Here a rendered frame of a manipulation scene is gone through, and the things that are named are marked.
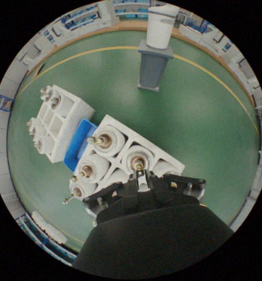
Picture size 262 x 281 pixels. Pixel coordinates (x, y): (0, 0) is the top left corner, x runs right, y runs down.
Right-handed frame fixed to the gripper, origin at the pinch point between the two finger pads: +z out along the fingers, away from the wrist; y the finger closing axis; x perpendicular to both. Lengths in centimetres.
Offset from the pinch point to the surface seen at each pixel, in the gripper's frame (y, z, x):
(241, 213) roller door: 393, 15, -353
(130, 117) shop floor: -0.7, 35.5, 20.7
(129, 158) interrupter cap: -2.4, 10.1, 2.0
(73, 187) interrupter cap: -26.1, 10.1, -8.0
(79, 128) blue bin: -27.9, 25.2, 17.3
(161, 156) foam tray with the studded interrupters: 9.0, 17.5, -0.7
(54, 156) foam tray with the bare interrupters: -44.1, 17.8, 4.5
